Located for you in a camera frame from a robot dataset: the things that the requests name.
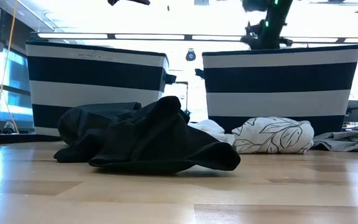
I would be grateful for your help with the white leaf-print garment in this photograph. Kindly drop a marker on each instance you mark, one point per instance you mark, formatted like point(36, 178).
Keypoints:
point(272, 135)

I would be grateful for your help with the plain white garment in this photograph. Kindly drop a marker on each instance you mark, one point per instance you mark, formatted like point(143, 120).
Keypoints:
point(210, 128)

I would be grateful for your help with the grey garment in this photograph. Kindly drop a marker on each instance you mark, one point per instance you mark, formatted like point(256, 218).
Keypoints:
point(346, 140)

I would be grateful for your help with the black garment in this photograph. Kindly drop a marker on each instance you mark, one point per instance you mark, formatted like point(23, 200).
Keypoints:
point(154, 140)

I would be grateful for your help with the black monitor on arm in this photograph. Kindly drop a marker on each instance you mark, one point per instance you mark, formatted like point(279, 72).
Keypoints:
point(353, 112)

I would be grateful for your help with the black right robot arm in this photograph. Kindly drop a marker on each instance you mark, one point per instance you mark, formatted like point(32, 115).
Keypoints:
point(280, 7)

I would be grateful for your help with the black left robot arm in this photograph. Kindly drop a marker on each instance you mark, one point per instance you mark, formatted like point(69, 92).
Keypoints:
point(129, 1)

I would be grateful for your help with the navy white striped fabric basket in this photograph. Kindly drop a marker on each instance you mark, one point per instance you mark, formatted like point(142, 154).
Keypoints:
point(278, 77)

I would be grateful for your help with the black round device blue light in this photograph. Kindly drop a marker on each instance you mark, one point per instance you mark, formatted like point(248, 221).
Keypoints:
point(190, 56)

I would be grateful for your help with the thin black floor stand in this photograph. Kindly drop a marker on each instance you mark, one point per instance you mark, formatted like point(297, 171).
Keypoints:
point(186, 93)

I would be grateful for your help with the striped fabric basket with print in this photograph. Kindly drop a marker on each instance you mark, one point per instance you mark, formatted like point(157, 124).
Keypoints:
point(95, 73)

